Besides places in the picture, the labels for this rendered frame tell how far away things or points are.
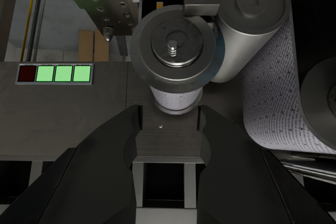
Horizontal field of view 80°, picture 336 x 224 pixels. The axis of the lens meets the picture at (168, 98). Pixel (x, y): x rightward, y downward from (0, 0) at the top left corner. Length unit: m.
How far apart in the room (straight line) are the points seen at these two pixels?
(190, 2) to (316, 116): 0.24
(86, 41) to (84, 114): 2.29
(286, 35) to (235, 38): 0.08
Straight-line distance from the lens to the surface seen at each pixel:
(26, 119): 0.77
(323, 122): 0.36
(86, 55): 2.88
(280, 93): 0.39
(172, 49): 0.27
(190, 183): 0.63
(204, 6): 0.32
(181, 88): 0.30
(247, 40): 0.36
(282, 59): 0.39
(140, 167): 0.63
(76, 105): 0.69
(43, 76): 0.77
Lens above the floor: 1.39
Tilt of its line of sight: 12 degrees down
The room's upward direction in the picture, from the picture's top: 179 degrees counter-clockwise
